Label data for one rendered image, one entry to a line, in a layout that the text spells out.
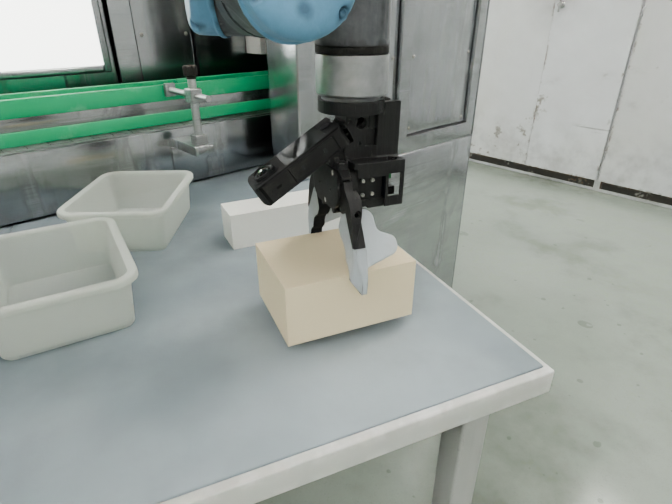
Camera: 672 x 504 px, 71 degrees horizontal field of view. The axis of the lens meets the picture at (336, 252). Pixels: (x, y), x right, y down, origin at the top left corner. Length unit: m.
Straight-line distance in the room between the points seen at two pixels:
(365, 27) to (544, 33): 3.30
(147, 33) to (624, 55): 2.90
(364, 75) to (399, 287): 0.24
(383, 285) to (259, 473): 0.24
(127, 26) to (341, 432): 1.04
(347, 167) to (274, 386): 0.24
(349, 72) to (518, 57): 3.38
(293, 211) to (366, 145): 0.31
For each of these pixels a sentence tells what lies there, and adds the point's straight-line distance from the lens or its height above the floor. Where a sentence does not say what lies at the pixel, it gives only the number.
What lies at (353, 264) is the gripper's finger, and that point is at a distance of 0.50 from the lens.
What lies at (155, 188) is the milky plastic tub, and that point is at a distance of 0.99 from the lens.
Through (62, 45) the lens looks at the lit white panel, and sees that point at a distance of 1.20.
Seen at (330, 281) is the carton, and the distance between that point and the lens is 0.51.
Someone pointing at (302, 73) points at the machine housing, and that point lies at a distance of 1.05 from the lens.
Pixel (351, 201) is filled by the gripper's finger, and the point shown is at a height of 0.92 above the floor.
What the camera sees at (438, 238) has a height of 0.42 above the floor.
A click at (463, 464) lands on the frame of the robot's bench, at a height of 0.58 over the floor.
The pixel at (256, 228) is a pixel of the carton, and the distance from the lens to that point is 0.79.
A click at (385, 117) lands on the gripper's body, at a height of 1.00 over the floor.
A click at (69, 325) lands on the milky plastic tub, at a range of 0.62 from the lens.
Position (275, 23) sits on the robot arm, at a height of 1.09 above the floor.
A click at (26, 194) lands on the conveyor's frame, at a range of 1.03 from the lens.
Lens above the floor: 1.10
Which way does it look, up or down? 27 degrees down
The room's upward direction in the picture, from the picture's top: straight up
